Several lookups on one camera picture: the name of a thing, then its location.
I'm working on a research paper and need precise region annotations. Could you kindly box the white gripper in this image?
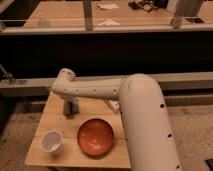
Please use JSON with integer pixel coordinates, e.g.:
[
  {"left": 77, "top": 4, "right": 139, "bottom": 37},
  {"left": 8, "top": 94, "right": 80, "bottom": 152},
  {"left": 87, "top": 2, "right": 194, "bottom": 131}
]
[{"left": 62, "top": 95, "right": 78, "bottom": 117}]

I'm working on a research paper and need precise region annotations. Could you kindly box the blue eraser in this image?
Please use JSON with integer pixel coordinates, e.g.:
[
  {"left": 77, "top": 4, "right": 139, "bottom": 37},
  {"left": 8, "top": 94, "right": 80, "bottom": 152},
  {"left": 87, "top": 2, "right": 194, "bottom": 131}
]
[{"left": 71, "top": 98, "right": 79, "bottom": 114}]

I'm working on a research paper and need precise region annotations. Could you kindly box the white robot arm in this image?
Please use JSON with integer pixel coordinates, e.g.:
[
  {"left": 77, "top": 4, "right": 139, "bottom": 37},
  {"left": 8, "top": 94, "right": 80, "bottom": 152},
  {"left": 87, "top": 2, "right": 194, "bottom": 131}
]
[{"left": 52, "top": 68, "right": 182, "bottom": 171}]

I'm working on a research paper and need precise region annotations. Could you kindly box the wooden side table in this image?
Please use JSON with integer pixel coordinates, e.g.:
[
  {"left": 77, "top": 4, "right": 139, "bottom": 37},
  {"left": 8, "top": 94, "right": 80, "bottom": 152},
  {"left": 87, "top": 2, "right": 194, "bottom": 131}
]
[{"left": 25, "top": 92, "right": 130, "bottom": 169}]

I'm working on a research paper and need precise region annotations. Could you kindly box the white cup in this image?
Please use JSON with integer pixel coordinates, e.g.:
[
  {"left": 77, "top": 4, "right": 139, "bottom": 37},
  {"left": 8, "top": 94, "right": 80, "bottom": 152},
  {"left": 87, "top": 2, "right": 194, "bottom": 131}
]
[{"left": 40, "top": 130, "right": 63, "bottom": 155}]

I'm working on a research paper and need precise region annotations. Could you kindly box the orange bowl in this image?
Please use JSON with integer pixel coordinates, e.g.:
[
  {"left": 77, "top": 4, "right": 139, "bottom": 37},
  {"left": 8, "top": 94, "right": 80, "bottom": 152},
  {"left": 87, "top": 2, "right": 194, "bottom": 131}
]
[{"left": 77, "top": 118, "right": 114, "bottom": 157}]

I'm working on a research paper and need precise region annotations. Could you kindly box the clear plastic cup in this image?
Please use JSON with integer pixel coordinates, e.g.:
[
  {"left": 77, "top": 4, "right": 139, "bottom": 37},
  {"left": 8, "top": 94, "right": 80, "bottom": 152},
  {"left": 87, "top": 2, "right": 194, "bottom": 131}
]
[{"left": 38, "top": 13, "right": 49, "bottom": 27}]

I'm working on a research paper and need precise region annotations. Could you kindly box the white folded paper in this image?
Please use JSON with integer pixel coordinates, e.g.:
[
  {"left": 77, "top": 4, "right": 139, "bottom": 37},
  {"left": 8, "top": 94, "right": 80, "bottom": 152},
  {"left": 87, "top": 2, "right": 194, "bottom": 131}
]
[{"left": 98, "top": 19, "right": 120, "bottom": 26}]

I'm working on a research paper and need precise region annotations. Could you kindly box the white paper sheet far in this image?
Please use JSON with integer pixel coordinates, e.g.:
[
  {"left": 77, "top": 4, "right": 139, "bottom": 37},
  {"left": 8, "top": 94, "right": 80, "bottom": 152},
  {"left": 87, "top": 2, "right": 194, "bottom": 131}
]
[{"left": 97, "top": 4, "right": 119, "bottom": 10}]

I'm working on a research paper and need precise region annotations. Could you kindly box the grey metal post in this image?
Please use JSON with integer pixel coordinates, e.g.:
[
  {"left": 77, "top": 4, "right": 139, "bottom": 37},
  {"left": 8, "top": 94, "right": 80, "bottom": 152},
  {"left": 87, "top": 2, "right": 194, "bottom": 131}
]
[{"left": 83, "top": 0, "right": 93, "bottom": 31}]

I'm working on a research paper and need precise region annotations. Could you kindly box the black cable bundle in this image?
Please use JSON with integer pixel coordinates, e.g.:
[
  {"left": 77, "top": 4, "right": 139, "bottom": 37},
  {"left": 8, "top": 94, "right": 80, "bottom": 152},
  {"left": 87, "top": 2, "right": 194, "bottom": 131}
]
[{"left": 127, "top": 0, "right": 168, "bottom": 12}]

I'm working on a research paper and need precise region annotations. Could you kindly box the grey metal bracket right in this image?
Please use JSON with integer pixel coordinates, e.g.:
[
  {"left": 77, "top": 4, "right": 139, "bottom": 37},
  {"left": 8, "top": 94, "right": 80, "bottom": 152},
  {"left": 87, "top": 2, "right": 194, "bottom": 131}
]
[{"left": 170, "top": 0, "right": 204, "bottom": 29}]

